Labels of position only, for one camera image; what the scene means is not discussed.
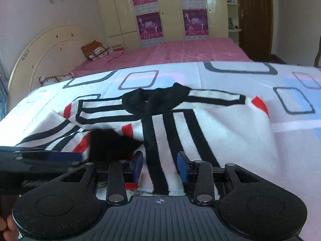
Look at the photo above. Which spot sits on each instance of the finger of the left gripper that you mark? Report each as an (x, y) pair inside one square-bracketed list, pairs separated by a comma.
[(35, 153)]

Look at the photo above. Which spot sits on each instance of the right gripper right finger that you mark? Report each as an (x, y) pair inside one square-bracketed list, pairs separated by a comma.
[(197, 179)]

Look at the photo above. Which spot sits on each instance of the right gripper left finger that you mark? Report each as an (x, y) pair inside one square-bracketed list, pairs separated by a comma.
[(120, 173)]

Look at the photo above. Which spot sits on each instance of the white striped knit sweater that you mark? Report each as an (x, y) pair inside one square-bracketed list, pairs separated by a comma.
[(211, 125)]

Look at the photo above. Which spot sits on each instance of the person left hand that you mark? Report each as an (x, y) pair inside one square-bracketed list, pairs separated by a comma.
[(9, 230)]

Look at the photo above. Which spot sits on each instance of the white patterned pillow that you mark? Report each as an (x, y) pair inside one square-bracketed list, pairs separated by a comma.
[(49, 80)]

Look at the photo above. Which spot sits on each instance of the cream arched headboard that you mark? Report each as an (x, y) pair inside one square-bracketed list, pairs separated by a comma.
[(55, 52)]

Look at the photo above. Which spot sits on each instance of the orange brown pillow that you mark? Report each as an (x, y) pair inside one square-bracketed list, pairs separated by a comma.
[(95, 50)]

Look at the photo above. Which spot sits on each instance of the patterned white blue bedsheet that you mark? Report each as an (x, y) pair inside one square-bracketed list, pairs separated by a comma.
[(291, 95)]

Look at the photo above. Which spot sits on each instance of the pink bed cover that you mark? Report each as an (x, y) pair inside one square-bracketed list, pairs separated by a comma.
[(212, 49)]

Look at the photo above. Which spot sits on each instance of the lower right purple poster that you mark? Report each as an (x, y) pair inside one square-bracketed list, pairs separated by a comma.
[(195, 22)]

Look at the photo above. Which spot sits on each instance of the dark wooden door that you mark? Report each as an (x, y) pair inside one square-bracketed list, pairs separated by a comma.
[(256, 23)]

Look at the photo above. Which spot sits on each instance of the lower left purple poster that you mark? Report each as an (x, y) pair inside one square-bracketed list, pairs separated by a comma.
[(149, 26)]

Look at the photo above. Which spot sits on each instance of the wooden chair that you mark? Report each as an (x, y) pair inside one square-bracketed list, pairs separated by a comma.
[(318, 56)]

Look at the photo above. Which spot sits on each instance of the cream wardrobe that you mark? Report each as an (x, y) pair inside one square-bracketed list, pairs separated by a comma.
[(121, 26)]

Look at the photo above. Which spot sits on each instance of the corner shelf unit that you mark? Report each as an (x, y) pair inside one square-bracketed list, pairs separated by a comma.
[(233, 20)]

